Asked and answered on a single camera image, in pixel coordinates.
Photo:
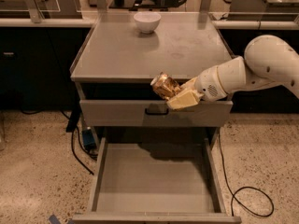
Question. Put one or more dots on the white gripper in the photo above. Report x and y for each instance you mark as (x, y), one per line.
(207, 83)

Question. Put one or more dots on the crushed orange soda can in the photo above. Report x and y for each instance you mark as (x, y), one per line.
(165, 86)

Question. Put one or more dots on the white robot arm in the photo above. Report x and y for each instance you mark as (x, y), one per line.
(268, 61)

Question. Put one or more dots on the grey drawer cabinet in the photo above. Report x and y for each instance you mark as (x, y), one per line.
(117, 62)

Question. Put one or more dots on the open grey middle drawer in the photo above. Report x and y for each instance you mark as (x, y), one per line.
(155, 184)

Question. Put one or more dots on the closed grey top drawer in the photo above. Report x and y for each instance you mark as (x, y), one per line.
(132, 113)

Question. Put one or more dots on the white ceramic bowl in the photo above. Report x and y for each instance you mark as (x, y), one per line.
(147, 21)

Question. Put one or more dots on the blue power box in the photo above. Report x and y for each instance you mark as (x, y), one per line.
(88, 140)

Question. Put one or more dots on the blue floor tape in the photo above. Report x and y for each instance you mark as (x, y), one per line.
(54, 220)

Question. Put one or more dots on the black drawer handle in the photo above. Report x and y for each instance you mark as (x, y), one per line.
(152, 112)

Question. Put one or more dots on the left metal bracket post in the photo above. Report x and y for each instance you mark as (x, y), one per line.
(34, 12)

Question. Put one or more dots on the white horizontal rail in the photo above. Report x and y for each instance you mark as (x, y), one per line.
(237, 25)

